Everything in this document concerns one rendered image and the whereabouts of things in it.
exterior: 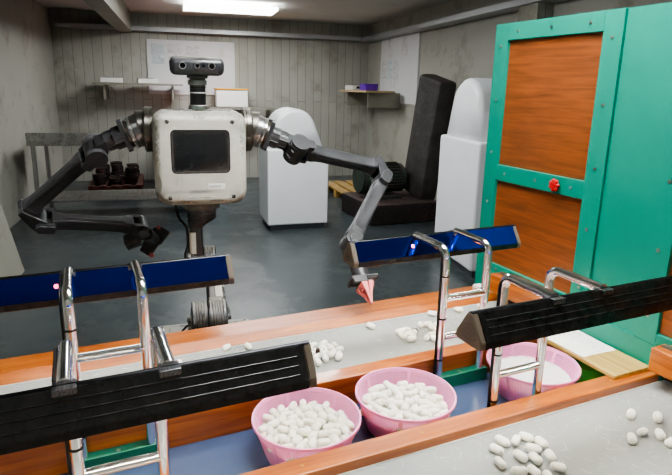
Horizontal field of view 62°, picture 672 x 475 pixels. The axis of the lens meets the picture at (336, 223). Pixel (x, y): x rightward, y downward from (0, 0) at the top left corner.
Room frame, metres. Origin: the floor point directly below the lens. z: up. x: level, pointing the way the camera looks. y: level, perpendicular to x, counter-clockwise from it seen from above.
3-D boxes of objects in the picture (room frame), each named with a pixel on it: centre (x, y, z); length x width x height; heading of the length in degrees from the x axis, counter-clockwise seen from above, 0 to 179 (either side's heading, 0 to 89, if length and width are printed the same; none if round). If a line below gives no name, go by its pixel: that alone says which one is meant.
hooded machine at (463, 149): (4.90, -1.39, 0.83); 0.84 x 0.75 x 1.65; 16
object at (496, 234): (1.69, -0.32, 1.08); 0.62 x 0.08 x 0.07; 115
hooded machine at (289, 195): (6.27, 0.49, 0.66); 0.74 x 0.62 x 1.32; 104
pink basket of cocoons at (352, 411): (1.20, 0.06, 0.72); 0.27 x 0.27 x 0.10
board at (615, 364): (1.60, -0.79, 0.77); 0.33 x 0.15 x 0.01; 25
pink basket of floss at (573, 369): (1.51, -0.59, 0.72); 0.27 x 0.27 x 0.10
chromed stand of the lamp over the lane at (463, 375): (1.61, -0.35, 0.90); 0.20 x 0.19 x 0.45; 115
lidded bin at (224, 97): (9.12, 1.73, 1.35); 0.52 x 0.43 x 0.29; 106
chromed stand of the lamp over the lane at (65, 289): (1.20, 0.53, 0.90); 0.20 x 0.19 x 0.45; 115
